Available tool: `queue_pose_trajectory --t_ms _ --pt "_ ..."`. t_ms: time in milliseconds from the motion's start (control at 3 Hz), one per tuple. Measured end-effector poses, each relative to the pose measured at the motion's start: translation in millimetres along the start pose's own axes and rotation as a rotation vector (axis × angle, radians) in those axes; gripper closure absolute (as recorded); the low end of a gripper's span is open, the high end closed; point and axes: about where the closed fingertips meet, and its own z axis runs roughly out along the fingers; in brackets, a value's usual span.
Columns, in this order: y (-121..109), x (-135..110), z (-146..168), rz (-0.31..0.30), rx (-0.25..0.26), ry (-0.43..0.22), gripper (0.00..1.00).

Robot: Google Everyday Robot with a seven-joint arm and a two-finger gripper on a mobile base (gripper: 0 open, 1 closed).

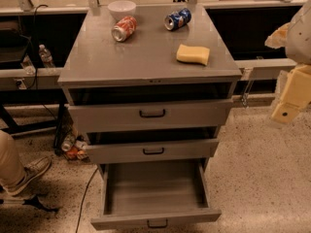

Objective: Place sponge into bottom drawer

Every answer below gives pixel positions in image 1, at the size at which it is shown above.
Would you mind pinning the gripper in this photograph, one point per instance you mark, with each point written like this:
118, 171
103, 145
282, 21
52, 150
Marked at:
300, 39

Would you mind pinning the yellow sponge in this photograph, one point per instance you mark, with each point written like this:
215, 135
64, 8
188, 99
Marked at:
189, 54

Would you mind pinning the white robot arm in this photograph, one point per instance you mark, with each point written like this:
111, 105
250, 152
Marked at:
295, 37

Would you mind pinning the grey top drawer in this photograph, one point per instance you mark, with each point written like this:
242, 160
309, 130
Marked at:
149, 116

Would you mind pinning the grey middle drawer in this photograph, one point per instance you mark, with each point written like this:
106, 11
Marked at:
151, 151

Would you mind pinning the grey metal drawer cabinet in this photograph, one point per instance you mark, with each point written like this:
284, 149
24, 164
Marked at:
144, 69

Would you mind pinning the grey open bottom drawer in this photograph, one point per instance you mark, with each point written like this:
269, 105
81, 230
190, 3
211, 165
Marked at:
154, 195

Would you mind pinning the blue soda can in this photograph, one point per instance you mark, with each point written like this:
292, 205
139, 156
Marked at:
177, 19

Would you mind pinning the orange soda can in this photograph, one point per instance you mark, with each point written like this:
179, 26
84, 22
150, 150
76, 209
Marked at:
124, 28

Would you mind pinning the white bowl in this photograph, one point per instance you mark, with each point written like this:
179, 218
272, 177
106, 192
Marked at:
121, 9

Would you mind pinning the pile of small floor items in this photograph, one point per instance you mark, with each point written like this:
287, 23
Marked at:
74, 148

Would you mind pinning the clear plastic water bottle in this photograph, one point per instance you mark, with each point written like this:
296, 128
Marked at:
46, 56

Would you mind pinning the grey sneaker shoe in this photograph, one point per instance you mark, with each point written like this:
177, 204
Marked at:
33, 170

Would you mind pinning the black tripod foot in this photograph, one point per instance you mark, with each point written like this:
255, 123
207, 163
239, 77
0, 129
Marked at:
32, 201

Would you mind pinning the beige trouser leg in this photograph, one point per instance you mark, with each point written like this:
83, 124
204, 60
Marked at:
9, 160

